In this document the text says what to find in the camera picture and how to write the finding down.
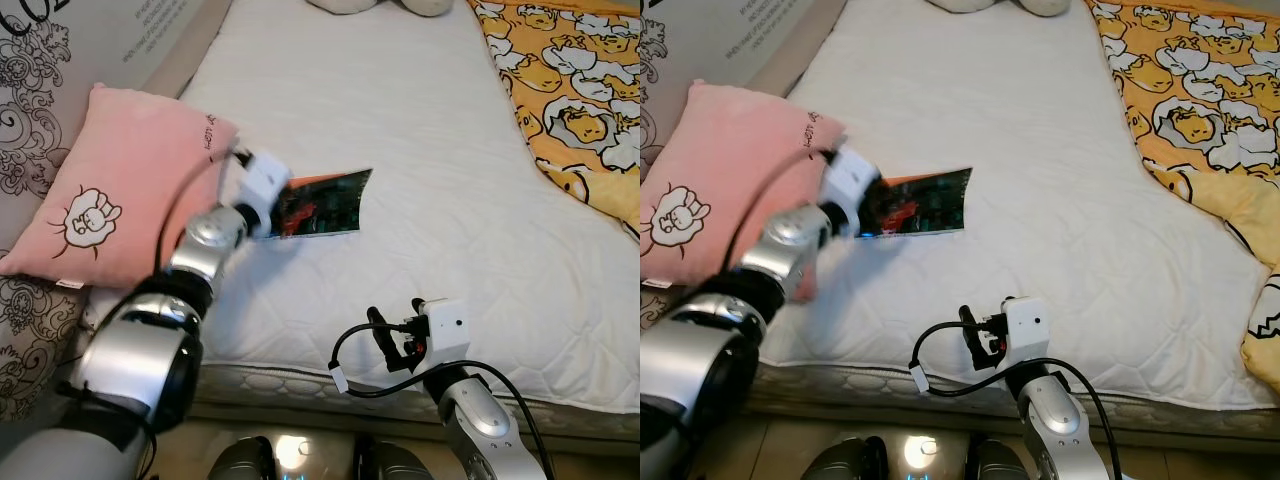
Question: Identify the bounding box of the dark robot leg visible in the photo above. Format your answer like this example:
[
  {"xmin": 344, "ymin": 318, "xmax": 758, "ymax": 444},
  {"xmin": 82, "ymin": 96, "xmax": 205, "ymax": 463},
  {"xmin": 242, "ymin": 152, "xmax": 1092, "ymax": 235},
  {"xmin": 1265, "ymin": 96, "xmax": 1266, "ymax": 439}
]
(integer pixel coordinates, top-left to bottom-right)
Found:
[
  {"xmin": 800, "ymin": 437, "xmax": 886, "ymax": 480},
  {"xmin": 355, "ymin": 437, "xmax": 436, "ymax": 480},
  {"xmin": 965, "ymin": 437, "xmax": 1031, "ymax": 480},
  {"xmin": 207, "ymin": 437, "xmax": 276, "ymax": 480}
]

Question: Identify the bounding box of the dark left robot leg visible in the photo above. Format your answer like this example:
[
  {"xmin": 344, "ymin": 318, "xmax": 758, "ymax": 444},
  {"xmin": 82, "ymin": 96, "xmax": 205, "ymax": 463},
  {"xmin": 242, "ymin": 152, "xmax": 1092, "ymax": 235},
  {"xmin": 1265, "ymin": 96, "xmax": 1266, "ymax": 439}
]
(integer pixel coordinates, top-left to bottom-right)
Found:
[
  {"xmin": 800, "ymin": 437, "xmax": 886, "ymax": 480},
  {"xmin": 207, "ymin": 437, "xmax": 276, "ymax": 480}
]

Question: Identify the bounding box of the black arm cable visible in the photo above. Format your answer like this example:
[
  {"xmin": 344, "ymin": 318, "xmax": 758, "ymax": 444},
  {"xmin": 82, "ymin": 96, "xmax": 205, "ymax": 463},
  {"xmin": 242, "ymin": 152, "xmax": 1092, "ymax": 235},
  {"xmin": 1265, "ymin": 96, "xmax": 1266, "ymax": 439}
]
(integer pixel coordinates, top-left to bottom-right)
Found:
[
  {"xmin": 735, "ymin": 148, "xmax": 836, "ymax": 276},
  {"xmin": 330, "ymin": 320, "xmax": 556, "ymax": 480},
  {"xmin": 155, "ymin": 150, "xmax": 246, "ymax": 276},
  {"xmin": 908, "ymin": 320, "xmax": 1126, "ymax": 480}
]

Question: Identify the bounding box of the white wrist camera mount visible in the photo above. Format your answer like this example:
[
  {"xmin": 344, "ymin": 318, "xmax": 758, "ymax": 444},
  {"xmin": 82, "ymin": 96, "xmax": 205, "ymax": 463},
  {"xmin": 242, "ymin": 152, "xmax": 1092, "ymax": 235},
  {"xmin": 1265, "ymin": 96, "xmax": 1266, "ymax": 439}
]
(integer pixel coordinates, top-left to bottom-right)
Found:
[
  {"xmin": 235, "ymin": 150, "xmax": 291, "ymax": 239},
  {"xmin": 415, "ymin": 298, "xmax": 471, "ymax": 363},
  {"xmin": 1000, "ymin": 296, "xmax": 1051, "ymax": 363},
  {"xmin": 822, "ymin": 145, "xmax": 881, "ymax": 239}
]

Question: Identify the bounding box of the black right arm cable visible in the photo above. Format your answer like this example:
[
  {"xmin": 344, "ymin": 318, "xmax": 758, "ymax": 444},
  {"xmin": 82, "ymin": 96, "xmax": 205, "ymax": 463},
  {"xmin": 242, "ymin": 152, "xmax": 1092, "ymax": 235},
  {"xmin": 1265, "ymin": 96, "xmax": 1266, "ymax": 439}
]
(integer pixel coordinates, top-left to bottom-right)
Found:
[
  {"xmin": 908, "ymin": 320, "xmax": 1126, "ymax": 480},
  {"xmin": 330, "ymin": 320, "xmax": 556, "ymax": 480}
]

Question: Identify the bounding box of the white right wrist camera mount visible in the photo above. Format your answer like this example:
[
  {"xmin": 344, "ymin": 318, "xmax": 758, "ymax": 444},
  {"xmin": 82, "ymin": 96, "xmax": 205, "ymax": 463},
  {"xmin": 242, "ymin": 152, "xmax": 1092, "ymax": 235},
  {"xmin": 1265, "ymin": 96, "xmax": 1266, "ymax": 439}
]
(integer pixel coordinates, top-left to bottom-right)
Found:
[
  {"xmin": 415, "ymin": 298, "xmax": 471, "ymax": 363},
  {"xmin": 1000, "ymin": 296, "xmax": 1051, "ymax": 363}
]

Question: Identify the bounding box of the dark right robot leg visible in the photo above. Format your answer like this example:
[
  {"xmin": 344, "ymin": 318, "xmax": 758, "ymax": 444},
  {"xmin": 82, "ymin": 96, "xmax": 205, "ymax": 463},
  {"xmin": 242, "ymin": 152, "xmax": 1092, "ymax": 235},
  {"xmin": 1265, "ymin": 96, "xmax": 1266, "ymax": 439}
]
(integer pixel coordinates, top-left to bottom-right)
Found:
[
  {"xmin": 355, "ymin": 437, "xmax": 436, "ymax": 480},
  {"xmin": 965, "ymin": 437, "xmax": 1031, "ymax": 480}
]

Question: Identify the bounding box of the pink cartoon print pillow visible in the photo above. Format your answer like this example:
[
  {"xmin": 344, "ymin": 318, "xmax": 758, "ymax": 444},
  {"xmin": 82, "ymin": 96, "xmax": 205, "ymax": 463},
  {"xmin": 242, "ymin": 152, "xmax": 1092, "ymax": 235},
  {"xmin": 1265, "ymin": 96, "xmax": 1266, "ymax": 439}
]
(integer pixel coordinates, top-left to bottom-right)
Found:
[
  {"xmin": 0, "ymin": 83, "xmax": 241, "ymax": 291},
  {"xmin": 640, "ymin": 80, "xmax": 846, "ymax": 301}
]

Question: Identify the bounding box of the grey quilted mattress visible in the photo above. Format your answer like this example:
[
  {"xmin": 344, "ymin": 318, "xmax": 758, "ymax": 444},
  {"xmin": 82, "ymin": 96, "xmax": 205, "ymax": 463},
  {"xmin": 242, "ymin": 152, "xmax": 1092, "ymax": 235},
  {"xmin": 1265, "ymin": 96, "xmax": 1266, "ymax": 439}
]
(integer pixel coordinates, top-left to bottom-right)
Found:
[
  {"xmin": 745, "ymin": 362, "xmax": 1280, "ymax": 441},
  {"xmin": 190, "ymin": 362, "xmax": 641, "ymax": 441}
]

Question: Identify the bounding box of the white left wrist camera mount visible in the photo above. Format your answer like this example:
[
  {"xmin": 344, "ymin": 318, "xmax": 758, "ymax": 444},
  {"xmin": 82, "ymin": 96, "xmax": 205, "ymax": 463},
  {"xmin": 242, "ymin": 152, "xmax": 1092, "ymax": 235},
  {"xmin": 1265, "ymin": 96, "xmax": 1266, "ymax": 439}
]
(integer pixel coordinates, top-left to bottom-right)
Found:
[
  {"xmin": 822, "ymin": 145, "xmax": 881, "ymax": 239},
  {"xmin": 235, "ymin": 150, "xmax": 291, "ymax": 239}
]

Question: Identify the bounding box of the white quilted mattress pad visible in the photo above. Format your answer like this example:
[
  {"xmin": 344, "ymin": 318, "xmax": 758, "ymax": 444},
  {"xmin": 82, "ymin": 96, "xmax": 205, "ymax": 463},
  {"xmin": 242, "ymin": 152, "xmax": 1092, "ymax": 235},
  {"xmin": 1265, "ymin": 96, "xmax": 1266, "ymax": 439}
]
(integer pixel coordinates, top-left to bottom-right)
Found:
[
  {"xmin": 750, "ymin": 0, "xmax": 1280, "ymax": 411},
  {"xmin": 85, "ymin": 0, "xmax": 641, "ymax": 413}
]

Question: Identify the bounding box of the yellow cartoon print blanket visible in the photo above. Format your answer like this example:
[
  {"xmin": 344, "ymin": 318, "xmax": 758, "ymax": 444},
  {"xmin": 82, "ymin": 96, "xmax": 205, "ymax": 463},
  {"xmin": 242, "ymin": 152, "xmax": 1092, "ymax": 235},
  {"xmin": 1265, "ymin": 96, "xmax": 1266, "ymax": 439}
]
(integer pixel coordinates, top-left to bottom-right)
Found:
[
  {"xmin": 1085, "ymin": 0, "xmax": 1280, "ymax": 391},
  {"xmin": 468, "ymin": 0, "xmax": 641, "ymax": 241}
]

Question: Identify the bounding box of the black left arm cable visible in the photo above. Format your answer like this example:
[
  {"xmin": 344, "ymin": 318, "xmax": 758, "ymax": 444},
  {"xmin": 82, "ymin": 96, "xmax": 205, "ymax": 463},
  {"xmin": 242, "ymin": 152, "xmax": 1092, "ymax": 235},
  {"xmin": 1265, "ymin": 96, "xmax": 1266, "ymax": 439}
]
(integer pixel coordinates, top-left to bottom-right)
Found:
[
  {"xmin": 155, "ymin": 150, "xmax": 246, "ymax": 276},
  {"xmin": 735, "ymin": 148, "xmax": 836, "ymax": 276}
]

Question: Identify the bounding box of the dark green red book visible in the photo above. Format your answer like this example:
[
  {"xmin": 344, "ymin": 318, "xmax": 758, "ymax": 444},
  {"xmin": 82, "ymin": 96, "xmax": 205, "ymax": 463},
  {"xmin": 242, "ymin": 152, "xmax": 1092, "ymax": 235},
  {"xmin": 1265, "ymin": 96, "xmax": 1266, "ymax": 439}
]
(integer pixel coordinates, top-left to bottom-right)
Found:
[
  {"xmin": 270, "ymin": 168, "xmax": 373, "ymax": 241},
  {"xmin": 860, "ymin": 167, "xmax": 973, "ymax": 238}
]

